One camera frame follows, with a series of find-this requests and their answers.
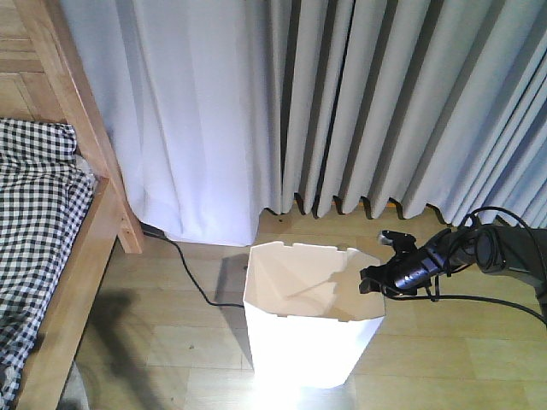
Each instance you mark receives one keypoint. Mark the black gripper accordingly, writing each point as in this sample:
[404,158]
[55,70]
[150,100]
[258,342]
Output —
[404,274]

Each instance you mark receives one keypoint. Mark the white plastic trash bin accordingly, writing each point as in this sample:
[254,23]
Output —
[308,324]

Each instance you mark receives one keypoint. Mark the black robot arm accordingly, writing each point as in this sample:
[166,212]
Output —
[510,251]

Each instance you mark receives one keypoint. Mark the grey pleated curtain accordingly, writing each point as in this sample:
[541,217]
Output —
[420,103]

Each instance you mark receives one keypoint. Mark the white sheer curtain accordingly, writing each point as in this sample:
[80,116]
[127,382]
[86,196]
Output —
[182,89]

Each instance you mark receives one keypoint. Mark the grey round rug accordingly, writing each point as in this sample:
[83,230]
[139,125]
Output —
[74,396]

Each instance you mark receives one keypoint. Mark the black white checkered bedding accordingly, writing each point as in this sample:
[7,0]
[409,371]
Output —
[44,199]

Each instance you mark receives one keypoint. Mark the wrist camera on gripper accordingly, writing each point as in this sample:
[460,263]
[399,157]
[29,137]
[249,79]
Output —
[400,242]

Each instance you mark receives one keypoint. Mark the wooden bed frame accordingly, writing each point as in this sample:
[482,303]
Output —
[43,80]

